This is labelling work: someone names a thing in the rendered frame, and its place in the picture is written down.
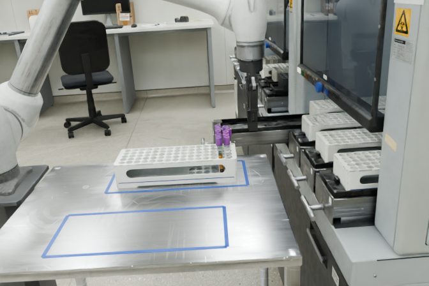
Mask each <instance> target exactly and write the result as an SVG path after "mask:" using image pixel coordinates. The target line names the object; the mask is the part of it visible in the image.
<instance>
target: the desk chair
mask: <svg viewBox="0 0 429 286"><path fill-rule="evenodd" d="M58 51H59V57H60V62H61V68H62V69H63V71H64V72H65V73H66V74H67V75H63V76H62V77H61V82H62V85H63V87H64V88H61V89H58V90H63V89H80V90H81V91H85V90H86V94H87V105H88V112H89V116H87V117H69V118H66V122H65V123H64V127H65V128H68V138H71V136H72V138H74V135H73V131H74V130H77V129H79V128H81V127H84V126H86V125H89V124H91V123H94V124H97V125H98V126H101V127H102V128H105V129H106V130H105V136H111V130H109V125H107V124H106V123H104V122H103V121H104V120H108V119H115V118H121V122H122V123H124V122H125V123H126V117H125V114H111V115H102V114H101V110H98V111H96V107H95V106H94V99H93V94H92V89H97V88H98V86H102V85H107V84H115V83H117V82H112V81H113V80H114V78H113V76H112V75H111V74H110V73H109V71H107V70H106V69H107V68H108V67H109V65H110V57H109V48H108V42H107V32H106V28H105V25H104V24H103V23H102V22H100V21H99V20H84V21H76V22H71V23H70V25H69V27H68V30H67V32H66V34H65V36H64V38H63V41H62V43H61V45H60V47H59V50H58ZM70 122H80V123H78V124H76V125H74V126H72V127H70V126H71V123H70ZM69 127H70V128H69Z"/></svg>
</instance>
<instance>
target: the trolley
mask: <svg viewBox="0 0 429 286"><path fill-rule="evenodd" d="M302 259H303V258H302V255H301V252H300V249H299V246H298V244H297V241H296V237H295V235H294V231H293V229H292V226H291V224H290V220H289V217H288V214H287V212H286V209H285V206H284V203H283V200H282V196H281V195H280V191H279V189H278V185H277V183H276V179H275V177H274V174H273V171H272V168H271V165H270V162H269V160H268V157H267V154H247V155H237V182H232V183H193V184H170V185H158V186H138V187H136V188H117V185H116V177H115V173H114V162H112V163H90V164H78V165H56V166H53V168H52V169H51V170H50V171H49V173H48V174H47V175H46V176H45V177H44V178H43V179H42V181H41V182H40V183H39V184H38V186H37V187H36V188H35V189H34V190H33V191H32V192H31V194H30V195H29V196H28V197H27V199H26V200H25V201H24V202H23V203H22V204H21V205H20V207H19V208H18V209H17V210H16V212H14V214H13V215H12V216H11V217H10V219H9V220H8V221H7V222H6V223H5V224H4V225H3V227H2V228H1V229H0V283H1V282H24V281H36V280H58V279H70V278H74V279H75V281H76V285H77V286H87V282H86V278H93V277H105V276H127V275H150V274H162V273H184V272H196V271H218V270H230V269H253V268H259V269H260V286H269V280H268V268H269V267H284V286H300V267H301V266H302Z"/></svg>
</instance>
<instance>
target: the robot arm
mask: <svg viewBox="0 0 429 286"><path fill-rule="evenodd" d="M163 1H167V2H170V3H174V4H178V5H181V6H185V7H188V8H192V9H194V10H198V11H201V12H204V13H206V14H208V15H210V16H212V17H214V18H215V19H216V20H217V21H218V24H219V25H220V26H222V27H224V28H226V29H228V30H230V31H232V32H234V34H235V36H236V50H237V58H238V59H239V70H240V71H241V72H243V73H246V76H245V82H246V104H247V123H248V129H249V132H251V131H258V119H257V111H258V86H259V84H258V82H259V79H258V77H257V76H256V73H257V72H261V71H262V70H263V59H262V58H263V57H265V35H266V30H267V7H266V0H163ZM79 3H80V0H44V2H43V4H42V6H41V9H40V11H39V14H38V16H37V18H36V20H35V23H34V25H33V28H32V30H31V32H30V35H29V37H28V39H27V41H26V44H25V46H24V49H23V51H22V53H21V55H20V58H19V61H18V63H17V65H16V67H15V70H14V72H13V75H12V76H11V79H10V80H9V81H7V82H4V83H2V84H0V196H9V195H13V194H14V193H15V190H16V188H17V187H18V186H19V184H20V183H21V182H23V180H24V179H25V178H26V177H27V176H28V175H29V174H30V173H32V172H33V168H32V167H19V165H18V163H17V156H16V151H17V149H18V146H19V143H20V142H22V141H23V140H24V139H25V138H26V137H27V136H28V135H29V134H30V133H31V132H32V131H33V129H34V128H35V126H36V125H37V123H38V120H39V116H40V111H41V107H42V105H43V98H42V96H41V94H40V89H41V87H42V85H43V83H44V80H45V78H46V76H47V74H48V72H49V70H50V67H51V65H52V63H53V60H54V58H55V56H56V54H57V51H58V50H59V47H60V45H61V43H62V41H63V38H64V36H65V34H66V32H67V30H68V27H69V25H70V23H71V21H72V18H73V16H74V14H75V12H76V10H77V8H78V5H79Z"/></svg>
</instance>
